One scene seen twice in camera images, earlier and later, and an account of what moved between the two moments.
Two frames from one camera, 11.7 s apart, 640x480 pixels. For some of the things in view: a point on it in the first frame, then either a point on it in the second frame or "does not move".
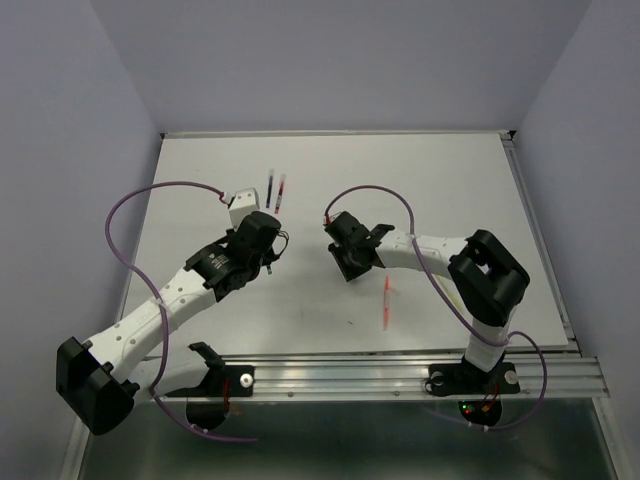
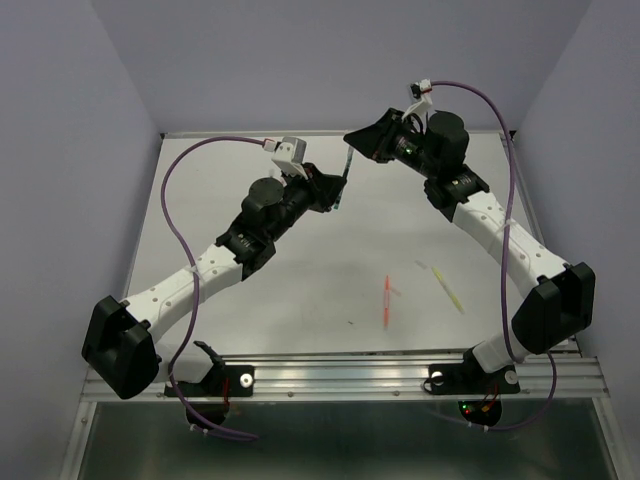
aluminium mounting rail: x=374 y=376 does not move
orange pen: x=387 y=309 does not move
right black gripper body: x=349 y=267 → x=396 y=139
